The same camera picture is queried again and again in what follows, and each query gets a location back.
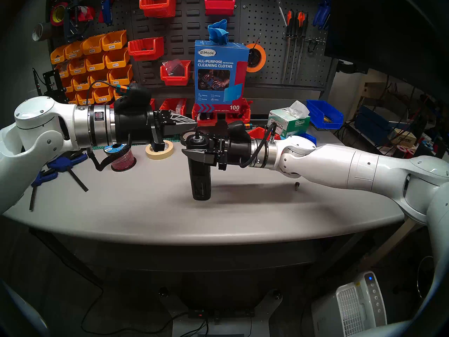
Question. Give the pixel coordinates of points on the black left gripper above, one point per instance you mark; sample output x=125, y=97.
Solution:
x=133, y=125

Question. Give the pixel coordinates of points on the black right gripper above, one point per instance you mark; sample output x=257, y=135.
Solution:
x=238, y=152

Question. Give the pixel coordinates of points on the black cylindrical screwdriver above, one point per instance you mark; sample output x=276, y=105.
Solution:
x=201, y=182

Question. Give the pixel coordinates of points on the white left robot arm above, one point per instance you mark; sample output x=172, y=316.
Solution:
x=35, y=136

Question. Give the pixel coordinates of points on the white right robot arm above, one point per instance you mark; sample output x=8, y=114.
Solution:
x=350, y=164

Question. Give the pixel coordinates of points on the orange black screwdriver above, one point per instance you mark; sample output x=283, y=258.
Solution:
x=304, y=24
x=289, y=20
x=299, y=20

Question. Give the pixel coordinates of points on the black tape roll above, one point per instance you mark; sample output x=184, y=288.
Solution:
x=187, y=135

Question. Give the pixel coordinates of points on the beige masking tape roll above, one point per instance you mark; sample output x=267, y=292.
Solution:
x=168, y=153

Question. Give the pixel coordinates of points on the blue cleaning cloths box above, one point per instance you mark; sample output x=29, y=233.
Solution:
x=221, y=76

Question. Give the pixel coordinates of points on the yellow plastic parts bin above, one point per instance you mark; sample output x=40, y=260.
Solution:
x=64, y=73
x=78, y=70
x=95, y=65
x=58, y=58
x=68, y=88
x=115, y=97
x=86, y=99
x=114, y=45
x=103, y=97
x=117, y=62
x=100, y=78
x=93, y=49
x=121, y=76
x=81, y=85
x=73, y=54
x=72, y=100

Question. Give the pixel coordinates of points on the green white tissue box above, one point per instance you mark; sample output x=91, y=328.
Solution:
x=291, y=122

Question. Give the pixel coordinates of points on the blue microfiber cloth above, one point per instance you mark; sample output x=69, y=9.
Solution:
x=217, y=31

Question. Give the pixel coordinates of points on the orange tape roll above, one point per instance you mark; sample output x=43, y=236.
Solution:
x=263, y=59

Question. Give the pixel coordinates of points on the small blue plastic bin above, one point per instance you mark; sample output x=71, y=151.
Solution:
x=310, y=139

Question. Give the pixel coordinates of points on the blue bar clamp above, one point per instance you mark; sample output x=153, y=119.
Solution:
x=66, y=162
x=40, y=178

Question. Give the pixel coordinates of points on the large blue plastic bin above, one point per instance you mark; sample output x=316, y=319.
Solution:
x=317, y=111

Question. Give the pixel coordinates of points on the black metal stand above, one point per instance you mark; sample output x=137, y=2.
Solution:
x=54, y=87

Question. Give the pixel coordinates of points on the dark perforated pegboard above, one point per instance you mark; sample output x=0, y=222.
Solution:
x=273, y=31

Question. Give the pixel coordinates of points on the red white striped tape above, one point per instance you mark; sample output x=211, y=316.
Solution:
x=87, y=14

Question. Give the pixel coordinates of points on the black power strip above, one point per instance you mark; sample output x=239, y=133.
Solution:
x=200, y=314

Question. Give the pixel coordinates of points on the red yellow tape roll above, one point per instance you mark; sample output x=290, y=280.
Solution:
x=53, y=14

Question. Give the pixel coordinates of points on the dark blue case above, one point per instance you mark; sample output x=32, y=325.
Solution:
x=368, y=124

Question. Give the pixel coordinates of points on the red thread spool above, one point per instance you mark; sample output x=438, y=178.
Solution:
x=400, y=153

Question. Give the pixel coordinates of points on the brown cardboard box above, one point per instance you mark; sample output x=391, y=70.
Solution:
x=403, y=138

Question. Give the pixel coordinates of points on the white air purifier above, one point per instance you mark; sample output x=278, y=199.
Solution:
x=354, y=310

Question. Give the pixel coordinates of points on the black computer monitor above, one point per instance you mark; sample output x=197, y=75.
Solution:
x=386, y=27

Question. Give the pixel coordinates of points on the white robot torso shell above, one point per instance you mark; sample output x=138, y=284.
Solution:
x=17, y=315

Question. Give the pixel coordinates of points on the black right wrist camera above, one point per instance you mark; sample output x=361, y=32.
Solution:
x=238, y=129

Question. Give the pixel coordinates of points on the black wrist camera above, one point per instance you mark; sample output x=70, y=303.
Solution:
x=135, y=97
x=238, y=129

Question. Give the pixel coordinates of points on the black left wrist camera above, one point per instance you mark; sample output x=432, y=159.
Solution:
x=135, y=97

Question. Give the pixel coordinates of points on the dark louvered wall panel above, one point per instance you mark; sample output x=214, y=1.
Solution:
x=191, y=27

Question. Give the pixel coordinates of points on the grey duct tape roll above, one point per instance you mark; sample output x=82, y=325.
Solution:
x=38, y=32

